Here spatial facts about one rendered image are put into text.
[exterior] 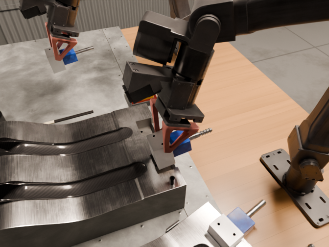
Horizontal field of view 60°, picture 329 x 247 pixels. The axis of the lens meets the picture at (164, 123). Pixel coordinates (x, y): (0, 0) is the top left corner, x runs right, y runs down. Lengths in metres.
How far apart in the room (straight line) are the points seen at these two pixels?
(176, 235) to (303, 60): 2.44
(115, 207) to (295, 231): 0.37
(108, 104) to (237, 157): 0.41
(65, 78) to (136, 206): 0.59
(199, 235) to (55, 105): 0.58
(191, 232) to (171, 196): 0.08
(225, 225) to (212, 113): 0.39
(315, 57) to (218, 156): 2.27
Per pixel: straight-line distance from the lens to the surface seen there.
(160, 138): 0.56
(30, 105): 0.95
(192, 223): 0.57
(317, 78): 2.64
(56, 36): 0.80
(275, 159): 0.76
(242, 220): 0.57
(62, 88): 0.98
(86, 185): 0.60
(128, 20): 2.80
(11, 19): 2.67
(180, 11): 0.96
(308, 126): 0.60
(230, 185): 0.70
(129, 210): 0.58
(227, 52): 1.13
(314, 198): 0.73
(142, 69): 0.46
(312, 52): 2.99
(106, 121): 0.70
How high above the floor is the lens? 1.37
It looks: 45 degrees down
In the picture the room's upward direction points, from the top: straight up
